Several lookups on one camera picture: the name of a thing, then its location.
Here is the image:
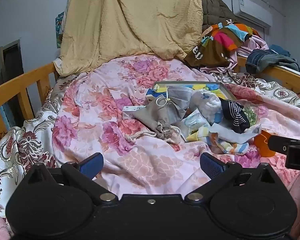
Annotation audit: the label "white face mask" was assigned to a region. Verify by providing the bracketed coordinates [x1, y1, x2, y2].
[184, 112, 210, 130]

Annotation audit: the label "orange cup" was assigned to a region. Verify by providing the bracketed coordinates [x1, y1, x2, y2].
[254, 129, 277, 157]

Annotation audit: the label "wooden bed frame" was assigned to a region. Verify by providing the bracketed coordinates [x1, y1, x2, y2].
[0, 55, 300, 155]

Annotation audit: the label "white air conditioner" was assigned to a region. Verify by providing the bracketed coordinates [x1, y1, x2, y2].
[231, 0, 273, 28]

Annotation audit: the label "white grey sock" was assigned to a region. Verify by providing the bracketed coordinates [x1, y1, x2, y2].
[210, 124, 262, 144]

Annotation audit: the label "white blue carton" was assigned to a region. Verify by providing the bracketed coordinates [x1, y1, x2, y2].
[122, 105, 150, 119]

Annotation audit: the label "white fluffy cloth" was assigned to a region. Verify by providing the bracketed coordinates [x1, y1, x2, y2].
[189, 89, 223, 123]

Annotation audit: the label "blue jeans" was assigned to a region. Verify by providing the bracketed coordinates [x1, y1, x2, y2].
[245, 49, 278, 74]

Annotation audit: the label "pastel striped baby cloth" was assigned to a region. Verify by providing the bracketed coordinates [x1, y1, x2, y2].
[210, 132, 250, 155]

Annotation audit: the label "brown colourful striped garment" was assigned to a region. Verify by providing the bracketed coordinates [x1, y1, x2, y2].
[184, 22, 262, 68]

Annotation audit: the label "dark grey garment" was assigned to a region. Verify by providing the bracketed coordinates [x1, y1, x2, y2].
[267, 55, 300, 73]

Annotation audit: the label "brown quilted coat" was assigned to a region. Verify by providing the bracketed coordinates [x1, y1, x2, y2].
[201, 0, 238, 34]

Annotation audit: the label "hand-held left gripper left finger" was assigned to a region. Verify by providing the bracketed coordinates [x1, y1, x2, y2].
[27, 152, 118, 203]

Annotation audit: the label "beige dotted quilt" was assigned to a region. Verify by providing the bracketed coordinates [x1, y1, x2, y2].
[59, 0, 203, 77]

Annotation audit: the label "white printed cloth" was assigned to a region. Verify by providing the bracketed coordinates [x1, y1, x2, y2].
[52, 57, 64, 74]

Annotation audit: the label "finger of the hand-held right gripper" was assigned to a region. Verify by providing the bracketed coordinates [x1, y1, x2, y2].
[267, 135, 291, 154]

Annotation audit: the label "clear bag of green beads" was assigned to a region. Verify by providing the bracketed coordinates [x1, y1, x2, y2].
[240, 102, 260, 127]

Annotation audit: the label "black white striped sock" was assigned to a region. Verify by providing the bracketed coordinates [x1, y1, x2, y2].
[220, 99, 252, 133]

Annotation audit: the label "grey drawstring bag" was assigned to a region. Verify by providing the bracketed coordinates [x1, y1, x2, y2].
[125, 96, 188, 147]

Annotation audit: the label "pale pink garment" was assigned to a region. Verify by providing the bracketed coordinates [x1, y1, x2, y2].
[200, 34, 269, 74]

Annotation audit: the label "pink floral blanket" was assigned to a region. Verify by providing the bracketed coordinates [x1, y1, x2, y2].
[51, 54, 300, 205]

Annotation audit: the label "grey face mask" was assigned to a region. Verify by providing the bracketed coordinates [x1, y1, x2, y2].
[165, 86, 193, 118]

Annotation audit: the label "teal wall poster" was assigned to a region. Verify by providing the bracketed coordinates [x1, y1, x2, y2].
[55, 11, 65, 48]

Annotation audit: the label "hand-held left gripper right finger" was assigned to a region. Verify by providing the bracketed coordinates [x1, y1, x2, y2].
[185, 152, 275, 203]

